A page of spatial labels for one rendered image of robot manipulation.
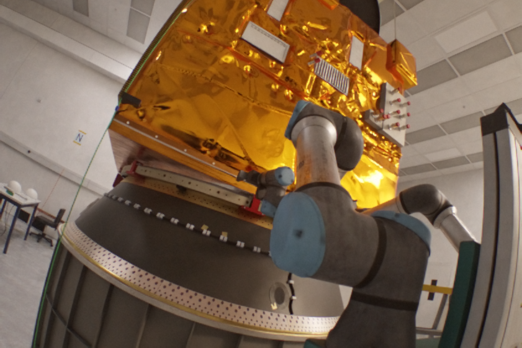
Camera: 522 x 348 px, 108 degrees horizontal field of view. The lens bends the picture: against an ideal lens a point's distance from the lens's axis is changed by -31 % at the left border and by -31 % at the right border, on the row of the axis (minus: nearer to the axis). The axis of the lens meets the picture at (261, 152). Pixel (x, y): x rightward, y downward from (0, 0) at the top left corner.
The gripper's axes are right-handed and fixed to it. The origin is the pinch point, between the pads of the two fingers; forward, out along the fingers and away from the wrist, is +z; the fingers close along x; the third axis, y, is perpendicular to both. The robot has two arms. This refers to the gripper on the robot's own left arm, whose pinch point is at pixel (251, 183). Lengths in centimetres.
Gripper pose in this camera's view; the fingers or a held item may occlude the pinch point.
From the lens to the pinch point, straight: 130.4
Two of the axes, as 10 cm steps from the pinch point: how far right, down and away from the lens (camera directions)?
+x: -8.4, -4.2, -3.5
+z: -4.6, 2.0, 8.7
